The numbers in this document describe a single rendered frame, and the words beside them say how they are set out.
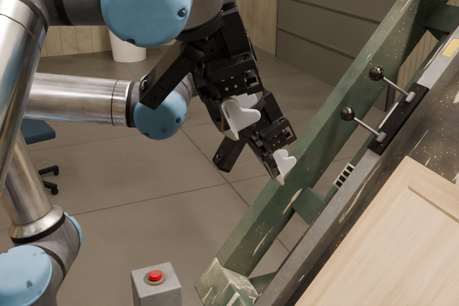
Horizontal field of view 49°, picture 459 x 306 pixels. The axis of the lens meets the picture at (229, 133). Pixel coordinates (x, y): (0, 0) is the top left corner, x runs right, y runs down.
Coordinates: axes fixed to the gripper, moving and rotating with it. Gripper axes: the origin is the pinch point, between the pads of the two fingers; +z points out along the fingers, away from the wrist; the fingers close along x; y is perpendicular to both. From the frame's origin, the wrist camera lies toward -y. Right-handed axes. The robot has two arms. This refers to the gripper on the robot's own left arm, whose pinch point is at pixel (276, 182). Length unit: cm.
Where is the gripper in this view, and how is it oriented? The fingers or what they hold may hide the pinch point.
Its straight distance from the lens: 106.3
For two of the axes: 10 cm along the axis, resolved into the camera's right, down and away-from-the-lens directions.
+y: 8.2, -5.6, 1.1
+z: 4.3, 7.4, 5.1
